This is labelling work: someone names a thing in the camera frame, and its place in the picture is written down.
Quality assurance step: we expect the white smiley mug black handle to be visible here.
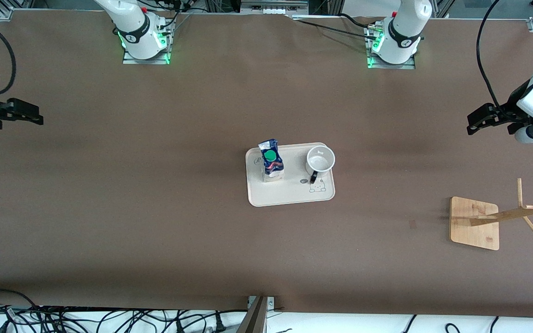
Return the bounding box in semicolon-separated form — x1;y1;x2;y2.
305;145;336;185

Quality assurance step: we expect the blue white milk carton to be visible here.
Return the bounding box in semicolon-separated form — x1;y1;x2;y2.
258;138;285;183

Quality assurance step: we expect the beige rabbit print tray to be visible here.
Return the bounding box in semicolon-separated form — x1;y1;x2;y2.
246;142;336;207

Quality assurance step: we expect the wooden mug tree stand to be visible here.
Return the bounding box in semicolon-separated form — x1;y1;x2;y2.
450;178;533;251

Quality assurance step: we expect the brown paper table cover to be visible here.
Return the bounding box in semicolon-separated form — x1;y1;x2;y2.
0;9;533;320

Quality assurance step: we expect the grey power strip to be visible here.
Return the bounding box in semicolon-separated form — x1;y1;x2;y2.
240;0;310;15

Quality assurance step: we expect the aluminium profile strut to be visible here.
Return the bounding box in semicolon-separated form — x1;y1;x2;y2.
236;295;275;333

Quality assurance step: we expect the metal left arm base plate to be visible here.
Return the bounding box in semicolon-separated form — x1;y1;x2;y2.
367;50;416;70

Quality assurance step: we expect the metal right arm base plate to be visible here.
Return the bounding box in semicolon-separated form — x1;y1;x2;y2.
123;46;171;65

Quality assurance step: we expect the black cable on table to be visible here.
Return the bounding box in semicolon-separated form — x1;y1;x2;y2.
294;13;380;40

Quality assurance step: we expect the black floor cable with plug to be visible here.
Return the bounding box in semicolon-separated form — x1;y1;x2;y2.
174;309;230;333

